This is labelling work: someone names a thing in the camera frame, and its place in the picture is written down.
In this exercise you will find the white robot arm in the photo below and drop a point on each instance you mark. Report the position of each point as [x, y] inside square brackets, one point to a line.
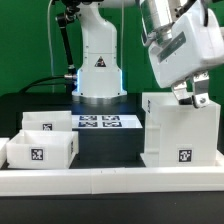
[93, 42]

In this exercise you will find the marker sheet on table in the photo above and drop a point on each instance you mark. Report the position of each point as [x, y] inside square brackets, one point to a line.
[105, 121]

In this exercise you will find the white front drawer tray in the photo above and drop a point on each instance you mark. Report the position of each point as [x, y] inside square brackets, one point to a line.
[31, 149]

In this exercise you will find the white drawer tray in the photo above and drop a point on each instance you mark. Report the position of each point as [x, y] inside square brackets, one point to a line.
[47, 121]
[31, 149]

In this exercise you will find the white left fence rail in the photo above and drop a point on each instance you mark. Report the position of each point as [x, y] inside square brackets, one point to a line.
[3, 154]

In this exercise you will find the white front fence rail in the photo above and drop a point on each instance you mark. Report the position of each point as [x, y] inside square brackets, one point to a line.
[110, 181]

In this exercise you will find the white drawer cabinet box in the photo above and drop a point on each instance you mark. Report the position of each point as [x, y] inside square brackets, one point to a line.
[178, 135]

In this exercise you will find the white right fence rail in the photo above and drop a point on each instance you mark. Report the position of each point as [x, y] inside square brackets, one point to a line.
[219, 159]

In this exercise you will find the white fence rail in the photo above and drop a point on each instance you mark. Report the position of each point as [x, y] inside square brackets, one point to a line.
[219, 159]
[110, 181]
[3, 154]

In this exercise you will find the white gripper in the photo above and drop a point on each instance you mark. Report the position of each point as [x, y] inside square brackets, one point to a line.
[197, 45]

